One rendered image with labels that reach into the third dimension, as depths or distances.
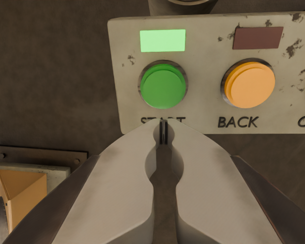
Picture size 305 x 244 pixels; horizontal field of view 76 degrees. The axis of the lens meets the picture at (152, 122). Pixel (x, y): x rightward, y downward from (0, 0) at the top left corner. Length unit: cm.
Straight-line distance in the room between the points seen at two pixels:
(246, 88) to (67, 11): 80
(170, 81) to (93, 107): 68
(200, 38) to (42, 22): 81
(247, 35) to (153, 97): 9
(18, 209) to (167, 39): 68
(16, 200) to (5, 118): 41
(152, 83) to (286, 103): 13
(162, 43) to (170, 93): 4
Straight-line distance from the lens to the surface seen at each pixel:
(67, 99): 87
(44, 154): 95
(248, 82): 18
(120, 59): 18
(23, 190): 75
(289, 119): 23
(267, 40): 19
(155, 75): 17
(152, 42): 17
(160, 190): 89
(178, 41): 17
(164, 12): 33
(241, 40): 18
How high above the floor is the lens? 78
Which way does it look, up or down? 80 degrees down
